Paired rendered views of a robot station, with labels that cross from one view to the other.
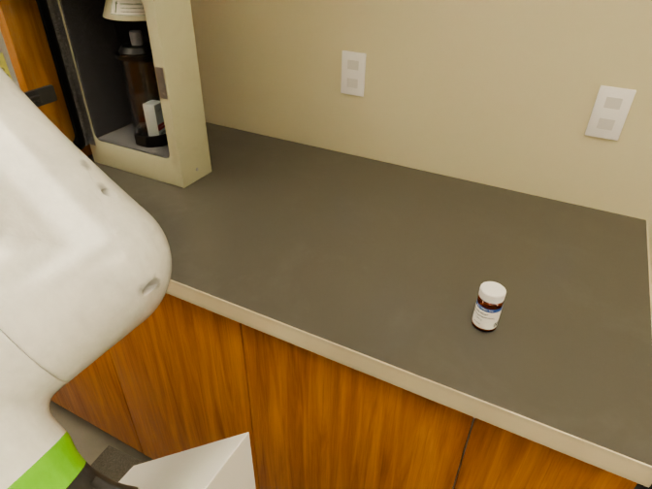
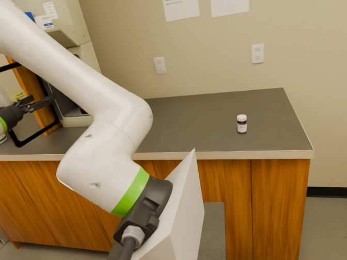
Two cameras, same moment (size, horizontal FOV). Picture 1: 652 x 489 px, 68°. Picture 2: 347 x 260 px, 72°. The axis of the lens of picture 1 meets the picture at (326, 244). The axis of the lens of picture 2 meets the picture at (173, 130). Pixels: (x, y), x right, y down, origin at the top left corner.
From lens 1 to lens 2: 33 cm
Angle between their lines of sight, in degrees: 10
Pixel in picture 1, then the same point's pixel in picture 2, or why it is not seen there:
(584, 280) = (270, 110)
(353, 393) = (204, 173)
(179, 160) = not seen: hidden behind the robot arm
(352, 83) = (160, 69)
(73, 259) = (131, 109)
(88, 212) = (130, 97)
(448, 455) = (246, 182)
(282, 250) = (159, 132)
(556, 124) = (240, 62)
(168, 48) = not seen: hidden behind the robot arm
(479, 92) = (210, 59)
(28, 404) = (129, 155)
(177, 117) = not seen: hidden behind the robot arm
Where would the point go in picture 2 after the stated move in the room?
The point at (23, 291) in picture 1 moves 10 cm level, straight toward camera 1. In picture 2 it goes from (123, 119) to (153, 126)
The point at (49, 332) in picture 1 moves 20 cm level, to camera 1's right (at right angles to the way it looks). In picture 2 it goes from (132, 130) to (209, 110)
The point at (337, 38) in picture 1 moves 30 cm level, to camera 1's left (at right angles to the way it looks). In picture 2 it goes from (150, 53) to (106, 63)
